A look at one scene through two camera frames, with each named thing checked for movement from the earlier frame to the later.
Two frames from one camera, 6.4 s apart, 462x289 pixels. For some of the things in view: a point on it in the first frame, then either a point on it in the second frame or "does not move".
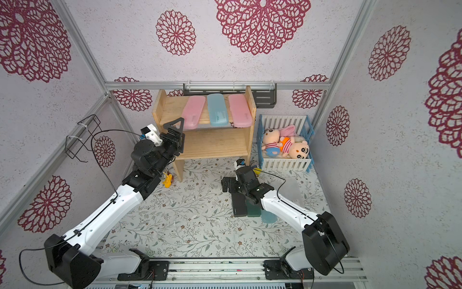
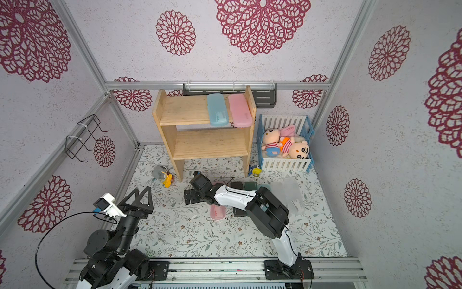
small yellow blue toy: [256, 170] does not move
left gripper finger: [172, 130] to [150, 205]
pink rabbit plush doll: [271, 138] does not move
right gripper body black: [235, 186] to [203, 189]
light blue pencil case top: [218, 111] does not move
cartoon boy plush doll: [294, 147] does not move
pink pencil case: [192, 111] to [218, 212]
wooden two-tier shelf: [206, 141] does not move
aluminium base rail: [234, 271] does not move
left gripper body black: [169, 146] to [142, 213]
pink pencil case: [240, 112] does not move
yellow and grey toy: [167, 181] does not move
